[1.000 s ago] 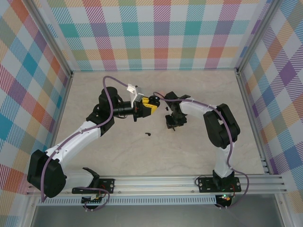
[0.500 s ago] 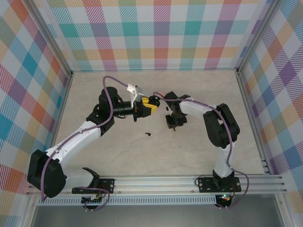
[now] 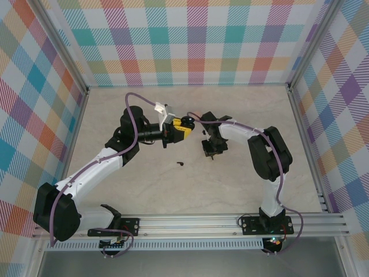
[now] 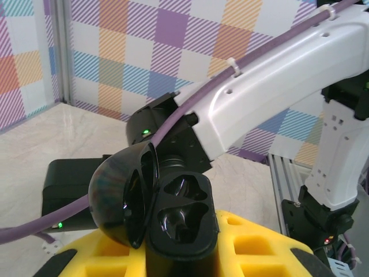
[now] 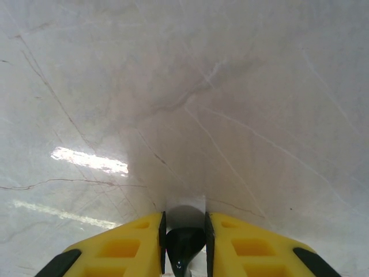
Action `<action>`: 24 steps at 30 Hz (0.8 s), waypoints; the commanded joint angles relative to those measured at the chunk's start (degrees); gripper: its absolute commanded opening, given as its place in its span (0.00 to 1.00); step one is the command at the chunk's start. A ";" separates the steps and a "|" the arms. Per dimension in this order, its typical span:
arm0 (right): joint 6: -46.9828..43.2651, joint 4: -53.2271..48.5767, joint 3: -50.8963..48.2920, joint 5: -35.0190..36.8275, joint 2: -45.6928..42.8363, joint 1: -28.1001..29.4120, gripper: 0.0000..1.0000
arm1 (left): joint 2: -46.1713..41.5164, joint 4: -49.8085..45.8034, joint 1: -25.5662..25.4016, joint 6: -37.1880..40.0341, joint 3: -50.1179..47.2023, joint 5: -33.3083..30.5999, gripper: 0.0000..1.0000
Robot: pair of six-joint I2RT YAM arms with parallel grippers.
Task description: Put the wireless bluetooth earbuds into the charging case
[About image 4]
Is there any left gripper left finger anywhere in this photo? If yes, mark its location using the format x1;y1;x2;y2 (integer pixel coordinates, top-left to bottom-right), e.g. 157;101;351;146
33;230;148;277

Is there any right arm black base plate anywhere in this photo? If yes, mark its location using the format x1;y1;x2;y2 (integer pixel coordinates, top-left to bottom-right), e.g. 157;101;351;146
281;198;308;242

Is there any aluminium corner post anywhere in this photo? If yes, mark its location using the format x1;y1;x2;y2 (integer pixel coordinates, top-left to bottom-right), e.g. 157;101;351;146
53;0;76;105

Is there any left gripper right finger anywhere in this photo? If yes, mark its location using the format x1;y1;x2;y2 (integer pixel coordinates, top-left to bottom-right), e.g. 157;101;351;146
213;208;338;277

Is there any black earbud charging case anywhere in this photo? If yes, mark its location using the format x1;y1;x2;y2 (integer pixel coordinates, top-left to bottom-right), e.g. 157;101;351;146
88;143;221;260

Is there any long aluminium mounting rail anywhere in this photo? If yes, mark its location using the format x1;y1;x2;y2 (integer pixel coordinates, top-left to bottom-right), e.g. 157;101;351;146
268;152;318;241

